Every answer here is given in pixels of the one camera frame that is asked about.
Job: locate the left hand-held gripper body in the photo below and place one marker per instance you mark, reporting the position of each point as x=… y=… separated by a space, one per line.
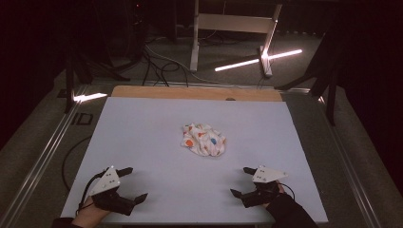
x=109 y=198

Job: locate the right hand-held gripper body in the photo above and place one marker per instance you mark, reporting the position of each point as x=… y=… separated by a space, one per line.
x=264 y=190

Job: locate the white fruit print baby garment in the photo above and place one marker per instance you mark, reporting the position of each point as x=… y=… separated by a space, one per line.
x=204 y=139

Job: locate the person's right hand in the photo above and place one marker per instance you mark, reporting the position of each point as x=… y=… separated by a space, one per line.
x=281 y=189

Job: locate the person's left hand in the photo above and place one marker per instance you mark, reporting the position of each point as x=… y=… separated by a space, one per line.
x=88 y=215

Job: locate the pale grey table mat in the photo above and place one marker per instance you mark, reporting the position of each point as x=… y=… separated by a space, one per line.
x=190 y=183

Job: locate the black metal stand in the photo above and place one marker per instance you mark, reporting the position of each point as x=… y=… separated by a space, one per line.
x=70 y=79
x=331 y=91

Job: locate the metal floor rail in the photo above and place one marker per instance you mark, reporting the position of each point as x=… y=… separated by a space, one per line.
x=41 y=158
x=351 y=177

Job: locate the white desk frame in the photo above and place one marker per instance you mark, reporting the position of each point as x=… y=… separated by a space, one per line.
x=233 y=23

